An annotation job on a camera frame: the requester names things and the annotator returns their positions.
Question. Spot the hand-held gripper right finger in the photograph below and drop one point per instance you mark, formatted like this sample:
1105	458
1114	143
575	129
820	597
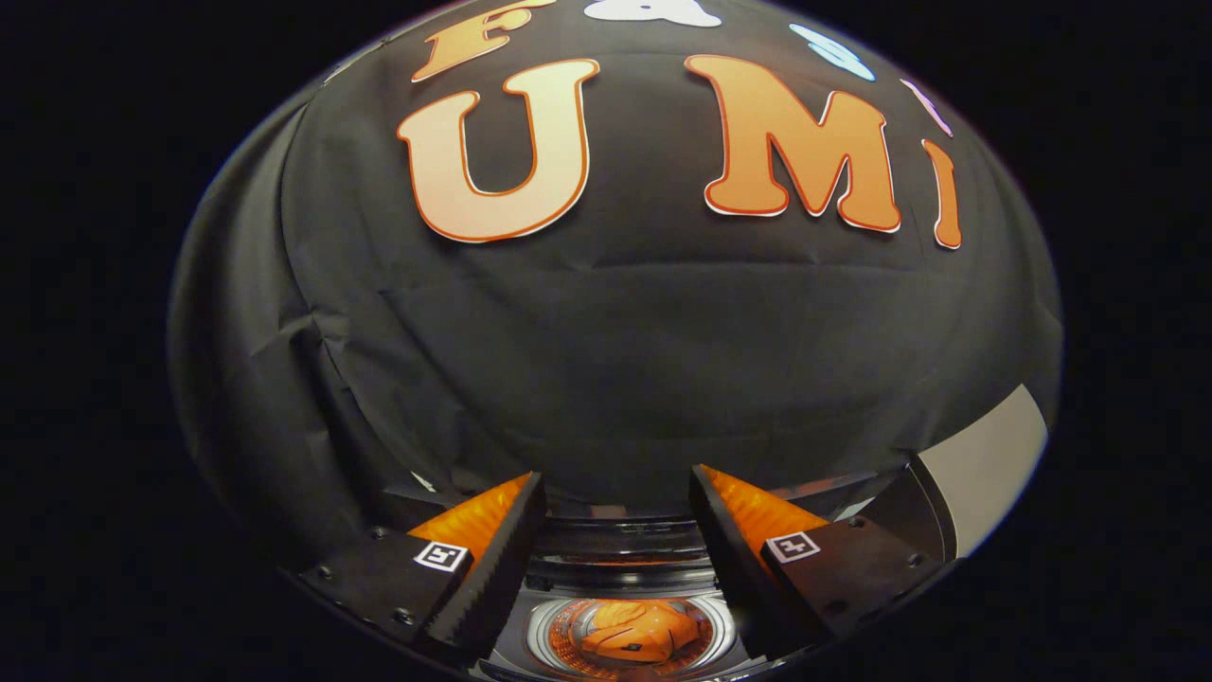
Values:
734	568

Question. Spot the washing machine with glass lid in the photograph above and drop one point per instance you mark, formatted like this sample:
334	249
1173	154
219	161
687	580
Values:
615	578

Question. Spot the orange polo shirt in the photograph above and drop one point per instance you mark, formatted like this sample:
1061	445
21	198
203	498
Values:
639	635

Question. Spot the black backdrop cloth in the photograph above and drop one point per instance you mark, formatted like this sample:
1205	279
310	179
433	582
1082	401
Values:
615	360

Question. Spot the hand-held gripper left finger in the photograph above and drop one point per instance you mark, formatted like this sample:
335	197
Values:
497	568

